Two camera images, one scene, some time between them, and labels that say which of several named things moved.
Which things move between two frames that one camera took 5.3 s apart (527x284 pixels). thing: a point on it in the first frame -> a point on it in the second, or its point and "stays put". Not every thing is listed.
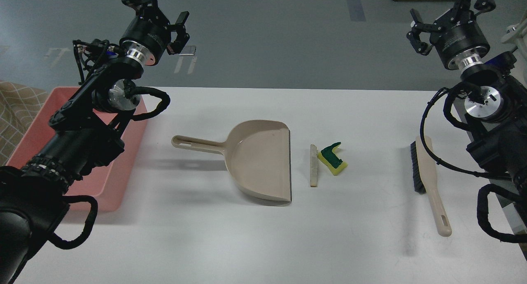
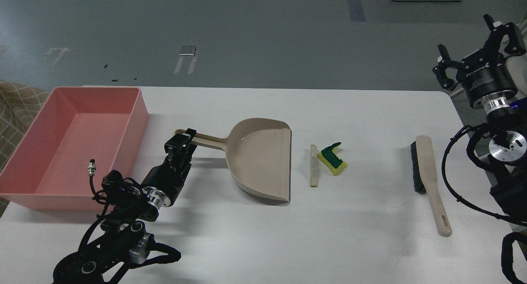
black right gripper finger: [418, 26] -> [445, 62]
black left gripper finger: [182, 37] -> [191, 147]
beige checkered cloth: [19, 105] stays put
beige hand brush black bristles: [424, 179] stays put
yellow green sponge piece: [335, 165] stays put
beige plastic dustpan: [258, 153] stays put
